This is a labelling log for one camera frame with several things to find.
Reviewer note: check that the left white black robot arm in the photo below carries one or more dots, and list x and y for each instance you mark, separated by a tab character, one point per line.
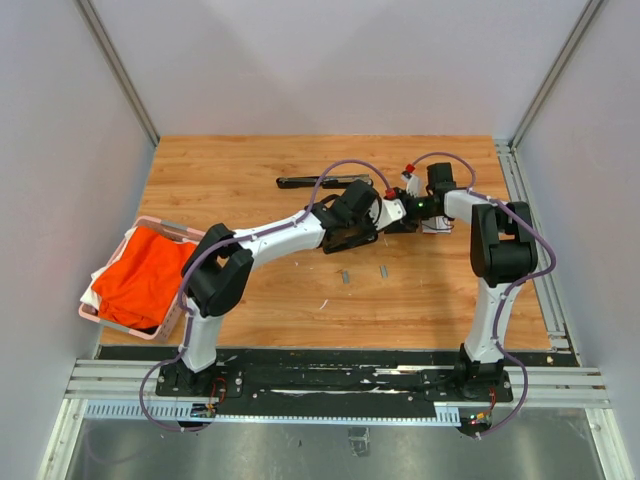
215	276

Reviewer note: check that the grey cable duct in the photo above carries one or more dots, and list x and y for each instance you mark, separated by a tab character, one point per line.
193	412

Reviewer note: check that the orange cloth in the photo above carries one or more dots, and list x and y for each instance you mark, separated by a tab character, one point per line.
137	290

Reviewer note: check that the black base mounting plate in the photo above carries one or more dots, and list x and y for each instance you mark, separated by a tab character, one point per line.
336	383

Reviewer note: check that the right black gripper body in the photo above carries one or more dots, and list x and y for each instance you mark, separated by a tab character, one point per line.
417	208

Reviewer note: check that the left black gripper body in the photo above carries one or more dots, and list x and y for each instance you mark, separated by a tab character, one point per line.
362	228

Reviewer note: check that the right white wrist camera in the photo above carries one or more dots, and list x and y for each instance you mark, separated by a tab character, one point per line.
413	183

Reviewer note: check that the white cloth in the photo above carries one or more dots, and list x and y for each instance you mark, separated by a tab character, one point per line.
90	297

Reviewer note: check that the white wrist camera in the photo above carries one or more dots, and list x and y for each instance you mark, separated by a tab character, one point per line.
413	183
390	212

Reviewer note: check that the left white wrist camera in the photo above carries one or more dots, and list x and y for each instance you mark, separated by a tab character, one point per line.
390	212

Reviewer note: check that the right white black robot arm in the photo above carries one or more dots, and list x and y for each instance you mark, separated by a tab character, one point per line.
503	255

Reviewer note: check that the staple box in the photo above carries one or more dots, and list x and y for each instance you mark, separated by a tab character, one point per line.
437	225

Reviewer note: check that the black stapler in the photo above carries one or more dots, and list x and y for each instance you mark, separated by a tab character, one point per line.
328	182

